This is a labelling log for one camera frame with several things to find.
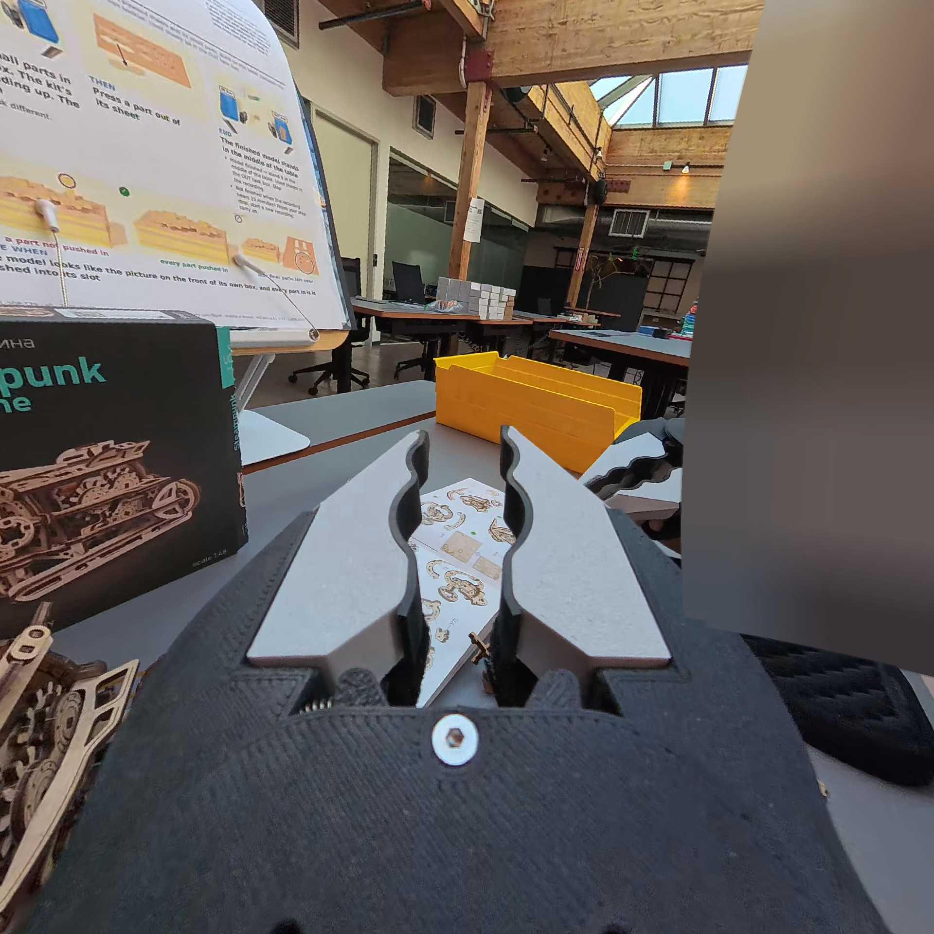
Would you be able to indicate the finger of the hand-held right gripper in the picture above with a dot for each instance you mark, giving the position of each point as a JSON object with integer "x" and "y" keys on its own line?
{"x": 631, "y": 456}
{"x": 657, "y": 500}

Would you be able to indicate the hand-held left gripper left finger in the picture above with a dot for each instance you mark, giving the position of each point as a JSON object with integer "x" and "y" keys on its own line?
{"x": 335, "y": 576}

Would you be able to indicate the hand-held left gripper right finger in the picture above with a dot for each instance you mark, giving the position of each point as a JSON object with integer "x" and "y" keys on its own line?
{"x": 584, "y": 584}

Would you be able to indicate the small wooden model part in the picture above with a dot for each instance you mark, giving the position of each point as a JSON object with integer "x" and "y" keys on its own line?
{"x": 479, "y": 647}

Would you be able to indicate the model assembly manual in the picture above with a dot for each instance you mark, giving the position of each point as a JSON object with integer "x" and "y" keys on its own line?
{"x": 460, "y": 554}

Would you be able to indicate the black model kit box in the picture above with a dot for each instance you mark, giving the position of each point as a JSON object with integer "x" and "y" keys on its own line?
{"x": 124, "y": 438}

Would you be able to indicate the assembled wooden gear model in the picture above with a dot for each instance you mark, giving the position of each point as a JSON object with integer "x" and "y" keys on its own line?
{"x": 51, "y": 730}

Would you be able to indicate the wooden office desk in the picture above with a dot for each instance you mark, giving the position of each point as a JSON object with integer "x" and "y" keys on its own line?
{"x": 394, "y": 308}
{"x": 620, "y": 341}

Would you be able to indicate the colourful stacked toy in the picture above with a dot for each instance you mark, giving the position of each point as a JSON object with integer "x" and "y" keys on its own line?
{"x": 686, "y": 325}

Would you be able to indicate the yellow plastic bin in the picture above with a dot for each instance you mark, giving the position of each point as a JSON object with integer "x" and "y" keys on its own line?
{"x": 525, "y": 408}

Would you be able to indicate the bare indoor tree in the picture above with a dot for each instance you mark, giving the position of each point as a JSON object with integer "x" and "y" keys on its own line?
{"x": 609, "y": 274}

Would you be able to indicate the stack of small boxes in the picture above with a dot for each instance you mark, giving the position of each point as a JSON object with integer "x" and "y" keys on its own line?
{"x": 474, "y": 298}

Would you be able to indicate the instruction sheet on stand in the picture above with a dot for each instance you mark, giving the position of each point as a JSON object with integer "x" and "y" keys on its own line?
{"x": 292, "y": 341}

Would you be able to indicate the black office chair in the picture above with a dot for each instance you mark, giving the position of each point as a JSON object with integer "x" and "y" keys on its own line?
{"x": 350, "y": 292}
{"x": 410, "y": 281}

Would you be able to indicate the white paper notice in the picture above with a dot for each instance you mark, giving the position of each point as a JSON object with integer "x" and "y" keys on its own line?
{"x": 473, "y": 219}

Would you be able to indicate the glass office partition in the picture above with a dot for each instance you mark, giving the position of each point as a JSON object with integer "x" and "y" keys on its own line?
{"x": 423, "y": 226}

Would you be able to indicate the skylight window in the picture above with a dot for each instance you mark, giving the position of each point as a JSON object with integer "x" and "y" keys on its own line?
{"x": 682, "y": 95}

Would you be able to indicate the grey door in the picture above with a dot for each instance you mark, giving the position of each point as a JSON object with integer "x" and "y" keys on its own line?
{"x": 343, "y": 219}

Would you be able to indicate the printed instruction sheet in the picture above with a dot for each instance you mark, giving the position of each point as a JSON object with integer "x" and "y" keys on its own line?
{"x": 160, "y": 160}

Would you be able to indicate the wooden support post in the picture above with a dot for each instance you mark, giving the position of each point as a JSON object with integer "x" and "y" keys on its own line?
{"x": 586, "y": 248}
{"x": 474, "y": 146}

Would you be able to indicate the wall air vent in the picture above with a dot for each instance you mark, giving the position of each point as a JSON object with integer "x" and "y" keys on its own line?
{"x": 627, "y": 222}

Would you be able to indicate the red steel bracket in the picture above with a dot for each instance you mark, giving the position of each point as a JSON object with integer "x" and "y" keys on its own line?
{"x": 480, "y": 66}

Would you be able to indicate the wall vent grille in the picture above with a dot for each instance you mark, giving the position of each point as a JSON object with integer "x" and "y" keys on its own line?
{"x": 281, "y": 22}

